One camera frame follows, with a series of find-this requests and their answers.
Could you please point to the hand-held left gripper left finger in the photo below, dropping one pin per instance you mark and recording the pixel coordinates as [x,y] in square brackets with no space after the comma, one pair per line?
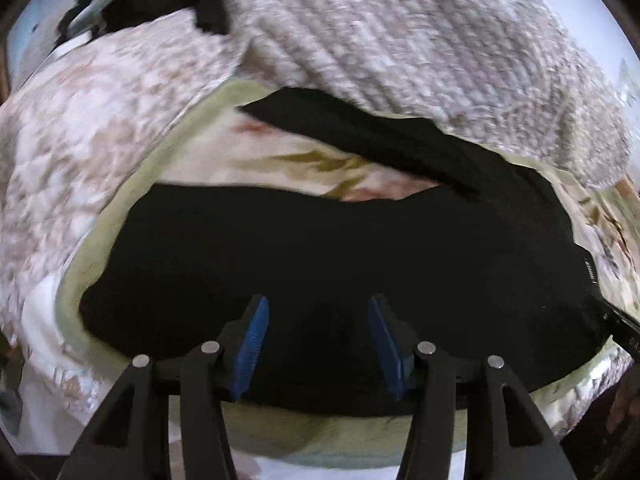
[252,346]

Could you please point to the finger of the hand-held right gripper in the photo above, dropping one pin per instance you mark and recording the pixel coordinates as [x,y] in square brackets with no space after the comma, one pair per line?
[607,316]

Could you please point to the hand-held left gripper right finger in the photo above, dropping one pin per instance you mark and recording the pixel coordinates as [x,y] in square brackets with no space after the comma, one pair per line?
[387,346]

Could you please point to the black pants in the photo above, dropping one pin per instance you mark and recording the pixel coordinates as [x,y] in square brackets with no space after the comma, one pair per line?
[300,260]

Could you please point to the person's right hand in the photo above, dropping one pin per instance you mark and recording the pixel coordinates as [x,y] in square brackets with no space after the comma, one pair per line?
[622,402]

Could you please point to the floral fleece blanket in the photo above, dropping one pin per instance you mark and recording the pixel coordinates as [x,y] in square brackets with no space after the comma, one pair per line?
[300,160]

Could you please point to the beige quilted bedspread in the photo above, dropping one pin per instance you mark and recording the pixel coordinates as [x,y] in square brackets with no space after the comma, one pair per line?
[375,35]

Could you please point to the black garment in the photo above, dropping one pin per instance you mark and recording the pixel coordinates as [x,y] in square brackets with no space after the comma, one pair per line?
[150,5]

